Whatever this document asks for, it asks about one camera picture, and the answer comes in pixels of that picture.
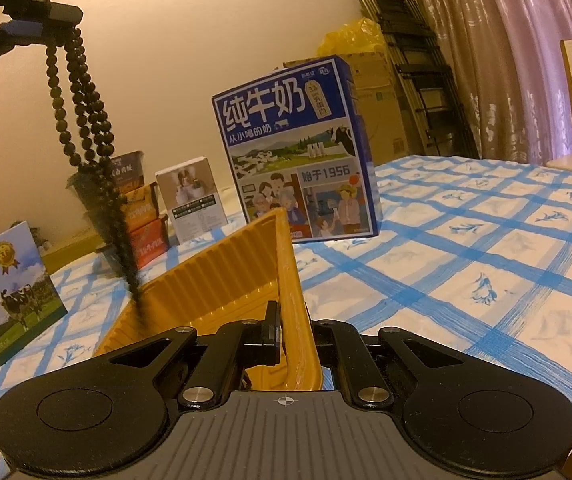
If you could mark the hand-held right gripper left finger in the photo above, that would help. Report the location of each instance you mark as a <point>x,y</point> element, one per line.
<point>272,332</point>

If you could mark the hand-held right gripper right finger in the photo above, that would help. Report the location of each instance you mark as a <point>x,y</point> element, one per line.
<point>333,340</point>

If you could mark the yellow plastic tray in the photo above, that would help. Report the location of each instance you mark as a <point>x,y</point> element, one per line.
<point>226,280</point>

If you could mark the blue checked tablecloth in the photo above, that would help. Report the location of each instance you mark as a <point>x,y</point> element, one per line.
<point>466,270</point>

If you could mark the small white product box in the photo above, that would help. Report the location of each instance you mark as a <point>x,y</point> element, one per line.
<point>191,200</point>

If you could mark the blue milk carton box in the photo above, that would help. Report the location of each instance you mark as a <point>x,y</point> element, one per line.
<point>296,155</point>

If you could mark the black bowl with orange label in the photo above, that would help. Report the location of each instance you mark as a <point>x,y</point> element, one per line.
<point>138,207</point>

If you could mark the large cardboard box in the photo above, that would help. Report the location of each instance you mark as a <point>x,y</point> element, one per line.
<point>381,105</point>

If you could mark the cow print milk gift box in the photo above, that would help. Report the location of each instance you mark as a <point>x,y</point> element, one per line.
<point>6,310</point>

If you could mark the black folding ladder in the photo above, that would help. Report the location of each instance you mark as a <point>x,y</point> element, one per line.
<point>416,70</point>

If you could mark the yellow plastic bag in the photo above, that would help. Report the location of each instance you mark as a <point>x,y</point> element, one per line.
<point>353,37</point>

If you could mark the patterned curtain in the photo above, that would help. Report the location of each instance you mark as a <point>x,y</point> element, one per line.
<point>516,50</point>

